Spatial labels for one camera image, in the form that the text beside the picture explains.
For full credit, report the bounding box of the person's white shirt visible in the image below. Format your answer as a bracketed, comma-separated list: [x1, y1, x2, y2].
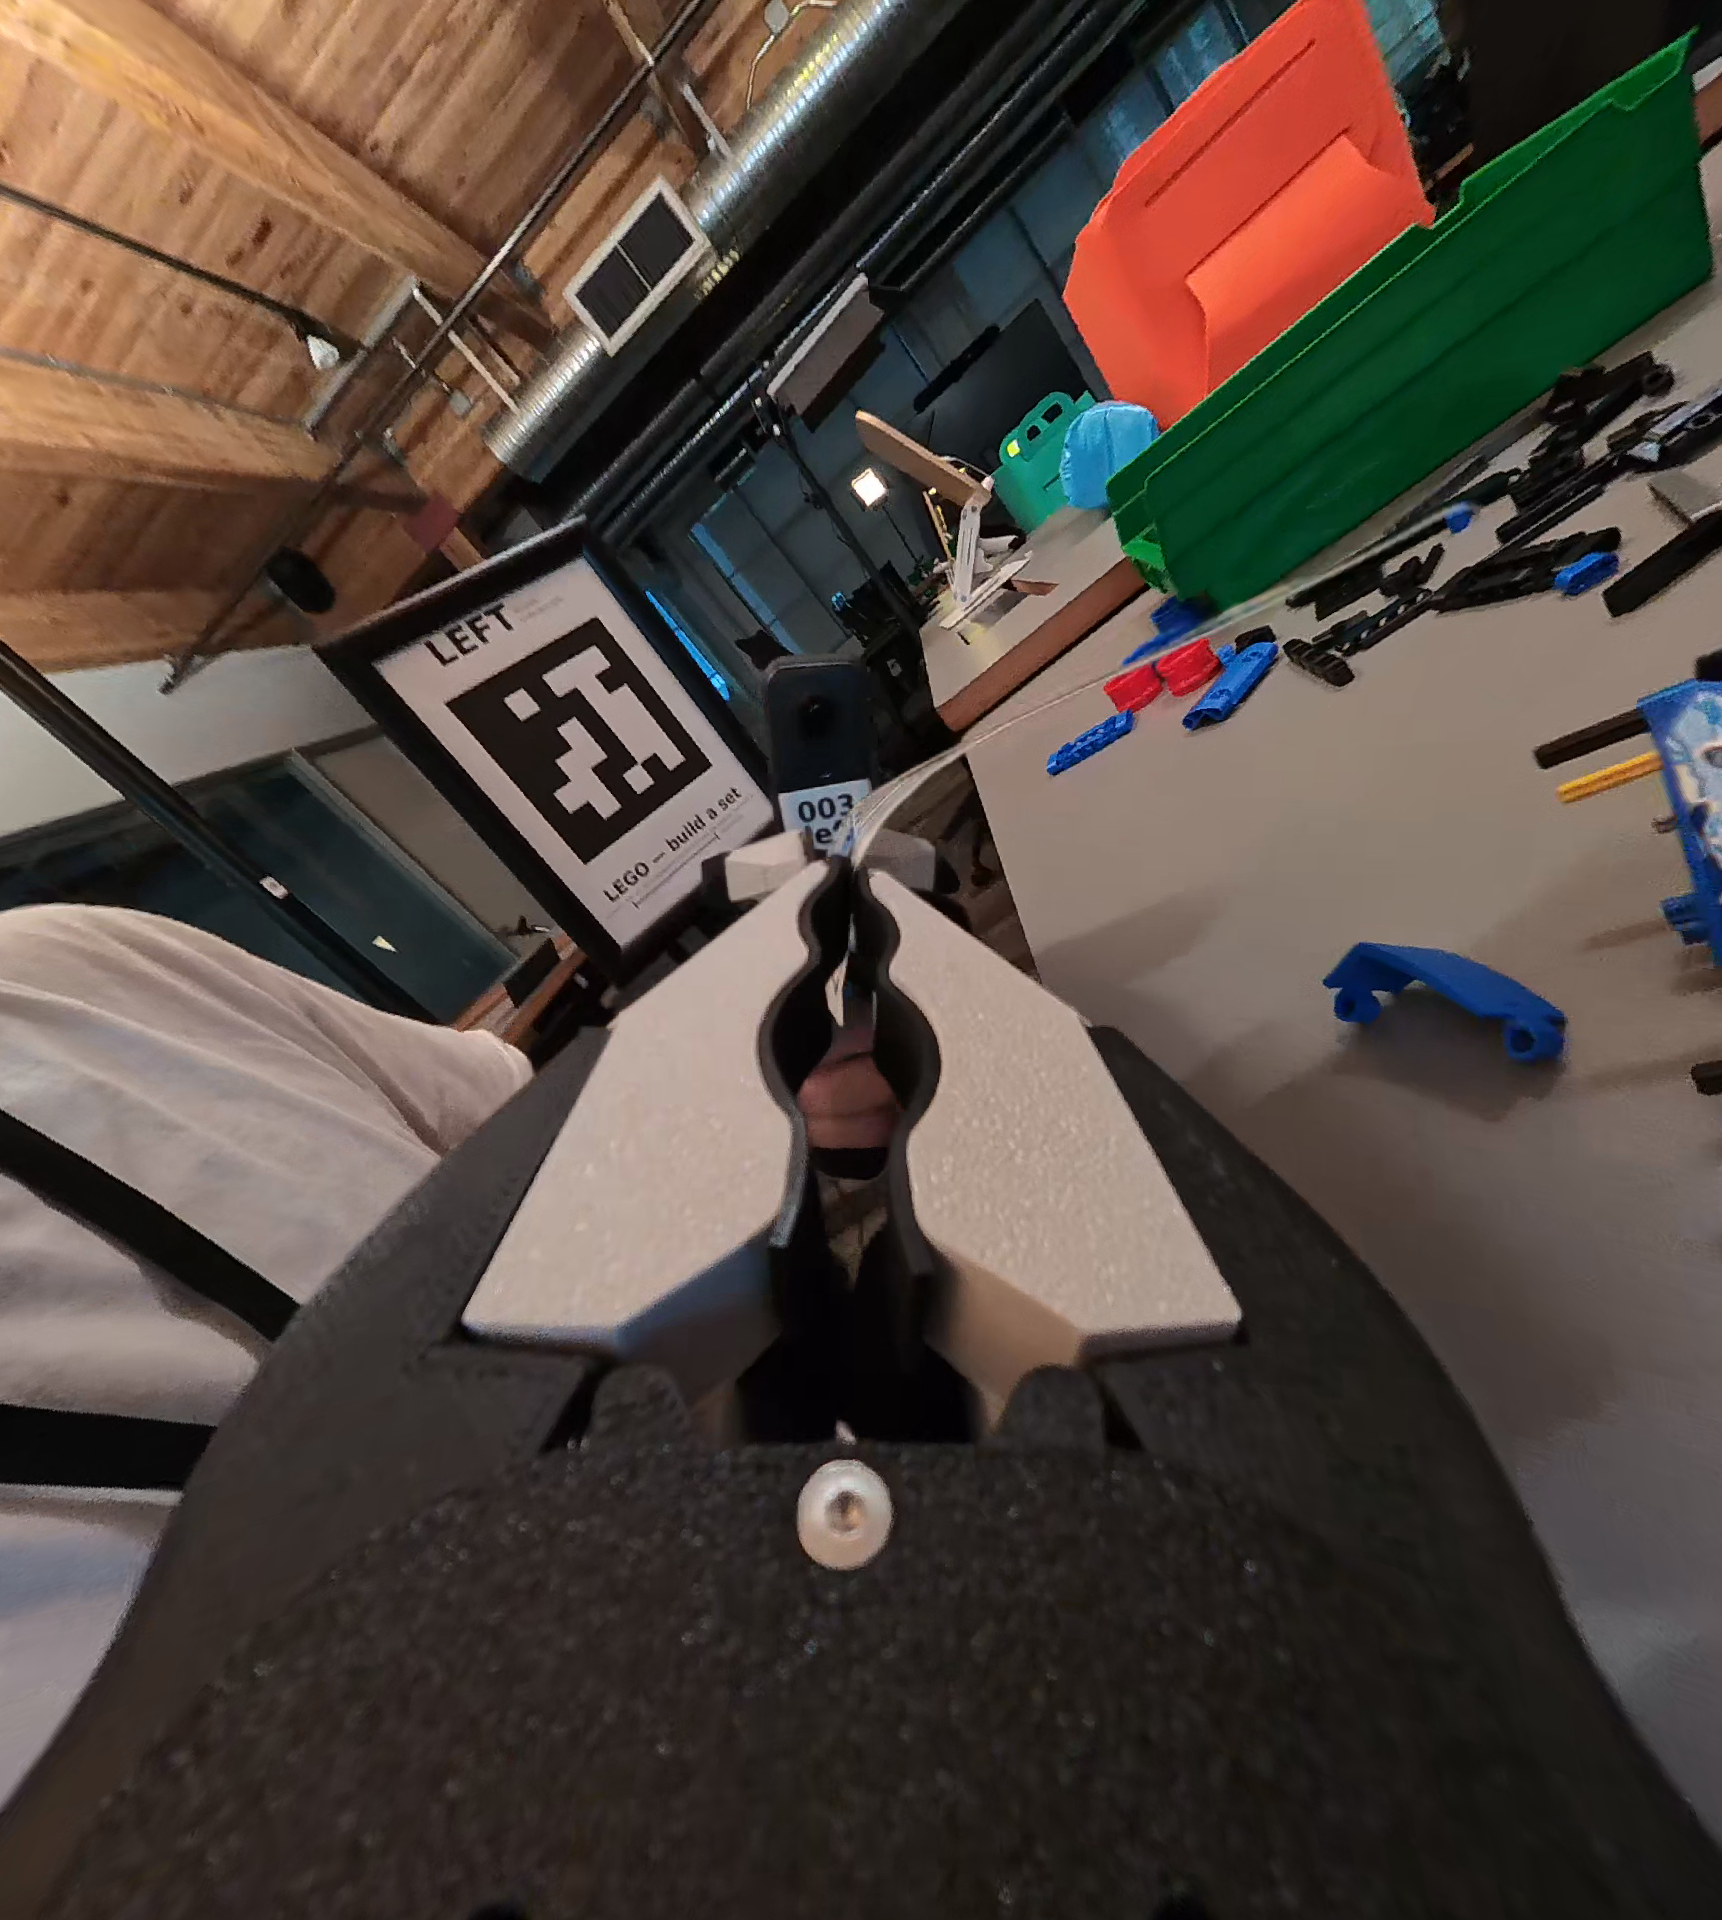
[0, 900, 535, 1891]

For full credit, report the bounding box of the blue plastic bag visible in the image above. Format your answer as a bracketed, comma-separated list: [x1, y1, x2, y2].
[1061, 402, 1163, 519]

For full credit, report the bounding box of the blue ribbed lego piece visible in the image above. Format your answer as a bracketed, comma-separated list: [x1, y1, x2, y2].
[1184, 642, 1281, 735]

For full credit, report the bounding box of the orange plastic bin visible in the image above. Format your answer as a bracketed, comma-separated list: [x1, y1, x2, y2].
[1065, 0, 1439, 433]

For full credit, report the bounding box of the black metal pole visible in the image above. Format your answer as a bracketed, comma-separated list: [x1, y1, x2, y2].
[0, 563, 405, 1000]

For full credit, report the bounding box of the wooden document stand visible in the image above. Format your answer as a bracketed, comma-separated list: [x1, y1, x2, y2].
[856, 410, 1061, 634]

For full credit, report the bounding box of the black lego connector piece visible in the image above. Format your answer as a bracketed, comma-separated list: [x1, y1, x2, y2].
[1603, 469, 1722, 617]

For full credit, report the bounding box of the white ceiling vent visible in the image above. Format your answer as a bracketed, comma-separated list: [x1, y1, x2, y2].
[564, 180, 716, 355]

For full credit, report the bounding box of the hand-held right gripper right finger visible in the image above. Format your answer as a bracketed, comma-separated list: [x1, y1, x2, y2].
[855, 868, 1244, 1425]

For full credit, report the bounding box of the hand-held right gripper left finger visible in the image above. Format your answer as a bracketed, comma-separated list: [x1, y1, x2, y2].
[460, 862, 856, 1425]

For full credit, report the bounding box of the blue curved lego piece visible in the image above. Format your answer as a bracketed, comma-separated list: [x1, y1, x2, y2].
[1325, 941, 1569, 1065]

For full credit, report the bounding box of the green plastic bin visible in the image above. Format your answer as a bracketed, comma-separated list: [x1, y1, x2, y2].
[1103, 31, 1717, 616]

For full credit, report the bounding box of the green plastic container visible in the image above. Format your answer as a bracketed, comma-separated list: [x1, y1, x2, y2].
[994, 392, 1098, 530]

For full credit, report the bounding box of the black strap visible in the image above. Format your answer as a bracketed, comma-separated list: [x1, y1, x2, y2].
[0, 1391, 220, 1490]
[0, 1094, 302, 1344]

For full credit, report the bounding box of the silver air duct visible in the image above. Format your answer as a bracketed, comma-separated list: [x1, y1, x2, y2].
[482, 0, 960, 486]

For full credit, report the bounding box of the pile of black lego pieces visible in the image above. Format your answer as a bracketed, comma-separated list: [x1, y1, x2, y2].
[1281, 353, 1680, 690]

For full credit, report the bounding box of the person's left hand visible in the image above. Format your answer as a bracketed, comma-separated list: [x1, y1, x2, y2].
[802, 1041, 901, 1158]

